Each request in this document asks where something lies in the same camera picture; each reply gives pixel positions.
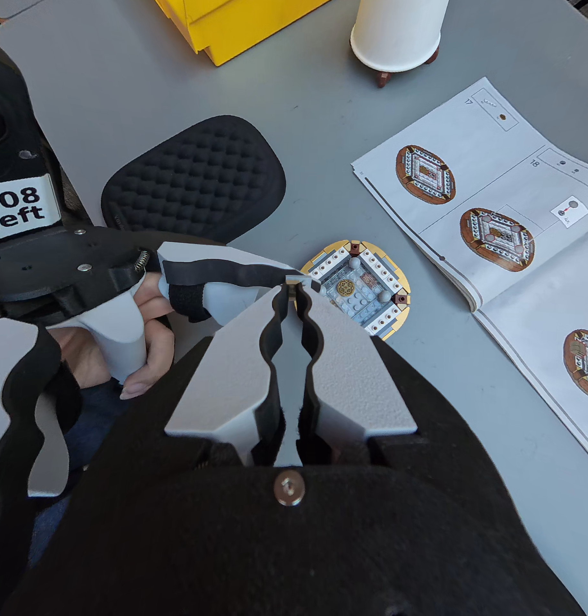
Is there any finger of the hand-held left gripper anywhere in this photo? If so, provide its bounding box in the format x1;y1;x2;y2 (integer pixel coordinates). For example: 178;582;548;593
204;280;281;334
156;242;323;295

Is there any black padded armrest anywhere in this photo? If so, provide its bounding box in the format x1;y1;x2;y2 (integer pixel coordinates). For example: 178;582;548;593
100;115;287;244

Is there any lego instruction booklet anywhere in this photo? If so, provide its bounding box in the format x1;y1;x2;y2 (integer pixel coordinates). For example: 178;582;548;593
351;77;588;470

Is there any person's left hand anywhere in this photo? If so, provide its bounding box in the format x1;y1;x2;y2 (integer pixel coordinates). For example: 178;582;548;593
58;273;175;401

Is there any yellow plastic bin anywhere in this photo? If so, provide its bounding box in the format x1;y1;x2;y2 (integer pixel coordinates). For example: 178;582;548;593
154;0;331;67

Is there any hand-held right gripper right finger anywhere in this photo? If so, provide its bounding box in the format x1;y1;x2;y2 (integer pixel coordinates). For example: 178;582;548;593
295;283;418;466

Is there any white paper cup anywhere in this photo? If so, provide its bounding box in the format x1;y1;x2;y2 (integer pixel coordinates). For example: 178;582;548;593
350;0;450;74

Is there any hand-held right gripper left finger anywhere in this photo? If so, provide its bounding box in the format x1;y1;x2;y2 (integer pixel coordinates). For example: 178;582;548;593
164;284;292;466

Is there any round gold lego base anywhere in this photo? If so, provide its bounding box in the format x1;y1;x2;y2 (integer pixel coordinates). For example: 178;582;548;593
300;239;411;341

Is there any brown lego feet assembly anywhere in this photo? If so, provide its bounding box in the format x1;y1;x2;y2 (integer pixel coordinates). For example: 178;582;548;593
375;47;440;89

